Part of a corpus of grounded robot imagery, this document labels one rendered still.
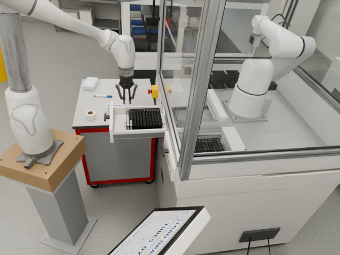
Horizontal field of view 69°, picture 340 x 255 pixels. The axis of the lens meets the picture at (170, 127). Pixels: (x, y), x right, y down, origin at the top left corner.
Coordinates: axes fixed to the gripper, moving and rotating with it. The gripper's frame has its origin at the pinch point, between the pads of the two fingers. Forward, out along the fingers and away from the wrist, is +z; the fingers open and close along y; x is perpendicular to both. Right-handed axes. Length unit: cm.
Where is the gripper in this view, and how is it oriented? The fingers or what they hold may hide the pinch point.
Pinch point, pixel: (127, 103)
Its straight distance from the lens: 156.0
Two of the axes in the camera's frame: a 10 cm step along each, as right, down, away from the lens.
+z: -0.8, 7.6, 6.5
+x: -1.5, -6.5, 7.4
